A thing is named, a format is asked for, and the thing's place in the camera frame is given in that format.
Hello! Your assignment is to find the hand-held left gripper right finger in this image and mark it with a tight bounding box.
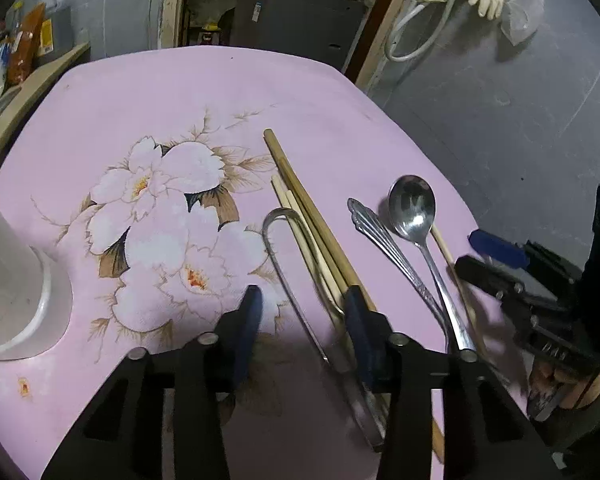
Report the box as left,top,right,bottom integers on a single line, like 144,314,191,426
342,284,563,480

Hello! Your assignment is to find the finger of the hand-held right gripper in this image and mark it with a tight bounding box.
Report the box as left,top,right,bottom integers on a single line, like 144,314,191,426
468,229,582,287
453,255,577,322

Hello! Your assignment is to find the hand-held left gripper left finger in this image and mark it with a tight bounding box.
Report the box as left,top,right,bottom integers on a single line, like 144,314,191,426
40,284,264,480

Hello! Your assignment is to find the thin light wooden chopstick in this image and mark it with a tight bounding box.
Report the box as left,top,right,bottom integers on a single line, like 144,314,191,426
431,225,479,352
284,189,352,298
271,176,345,311

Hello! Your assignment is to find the thick brown wooden chopstick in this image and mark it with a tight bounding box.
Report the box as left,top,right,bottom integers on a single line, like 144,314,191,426
263,128,446,464

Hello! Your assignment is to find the white plastic cup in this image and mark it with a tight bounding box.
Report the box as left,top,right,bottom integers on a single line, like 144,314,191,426
0,184,74,362

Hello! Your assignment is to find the person's right hand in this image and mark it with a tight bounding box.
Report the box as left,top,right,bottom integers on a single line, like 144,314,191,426
530,360,600,411

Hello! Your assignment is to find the metal spoon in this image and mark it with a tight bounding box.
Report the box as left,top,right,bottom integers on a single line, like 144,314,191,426
388,174,479,362

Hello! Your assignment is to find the clear plastic bag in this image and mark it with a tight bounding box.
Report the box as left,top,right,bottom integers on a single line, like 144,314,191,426
499,0,547,47

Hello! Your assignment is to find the pink floral table cover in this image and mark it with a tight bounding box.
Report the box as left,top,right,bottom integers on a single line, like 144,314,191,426
0,45,531,480

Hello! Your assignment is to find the dark cabinet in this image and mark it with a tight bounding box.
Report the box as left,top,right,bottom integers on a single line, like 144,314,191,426
229,0,367,72

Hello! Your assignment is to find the yellow-labelled box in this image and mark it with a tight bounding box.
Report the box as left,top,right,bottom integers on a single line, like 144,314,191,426
39,14,57,57

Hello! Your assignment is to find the blue and white packet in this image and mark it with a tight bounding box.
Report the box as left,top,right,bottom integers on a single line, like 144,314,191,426
0,41,12,104

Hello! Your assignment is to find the orange sauce bottle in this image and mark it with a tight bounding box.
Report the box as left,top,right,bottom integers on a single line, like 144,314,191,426
6,2,47,87

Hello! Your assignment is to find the loop-handled metal utensil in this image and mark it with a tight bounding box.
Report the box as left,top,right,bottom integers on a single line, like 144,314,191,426
261,208,387,454

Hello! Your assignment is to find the metal utensil ornate handle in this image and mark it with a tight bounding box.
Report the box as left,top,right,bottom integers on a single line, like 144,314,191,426
347,198,455,356

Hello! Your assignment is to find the white hose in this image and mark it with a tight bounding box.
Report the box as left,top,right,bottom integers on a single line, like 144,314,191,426
384,0,482,64

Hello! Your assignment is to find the wooden door frame post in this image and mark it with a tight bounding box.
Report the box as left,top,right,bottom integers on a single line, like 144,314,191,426
354,0,427,95

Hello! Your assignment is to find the pale painted door frame post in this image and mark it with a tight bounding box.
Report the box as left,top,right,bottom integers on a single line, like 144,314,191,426
157,0,192,52

